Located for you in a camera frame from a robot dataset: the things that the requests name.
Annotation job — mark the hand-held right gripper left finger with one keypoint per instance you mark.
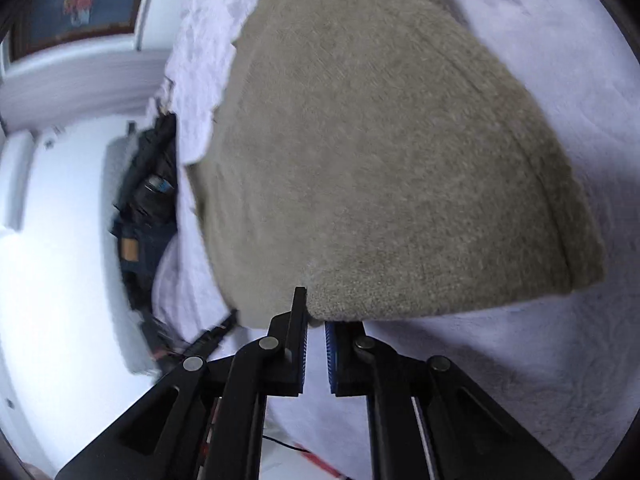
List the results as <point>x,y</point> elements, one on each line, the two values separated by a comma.
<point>301,355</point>

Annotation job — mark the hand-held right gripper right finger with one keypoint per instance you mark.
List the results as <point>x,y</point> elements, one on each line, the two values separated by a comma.
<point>330,355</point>

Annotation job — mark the dark blue jeans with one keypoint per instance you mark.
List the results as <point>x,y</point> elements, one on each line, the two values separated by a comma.
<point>142,252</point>

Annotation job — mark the black jacket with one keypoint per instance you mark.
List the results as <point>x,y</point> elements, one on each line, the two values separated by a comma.
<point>152,175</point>

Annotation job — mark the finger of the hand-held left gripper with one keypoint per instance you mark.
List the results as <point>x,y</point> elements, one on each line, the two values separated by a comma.
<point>217,332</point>

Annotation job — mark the framed wall picture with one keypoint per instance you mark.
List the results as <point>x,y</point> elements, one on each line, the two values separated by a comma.
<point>80,2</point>

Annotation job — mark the taupe knit sweater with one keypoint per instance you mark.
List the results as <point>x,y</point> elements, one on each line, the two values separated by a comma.
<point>380,160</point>

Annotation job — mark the lavender fluffy blanket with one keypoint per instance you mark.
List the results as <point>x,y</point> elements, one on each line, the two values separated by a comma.
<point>550,385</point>

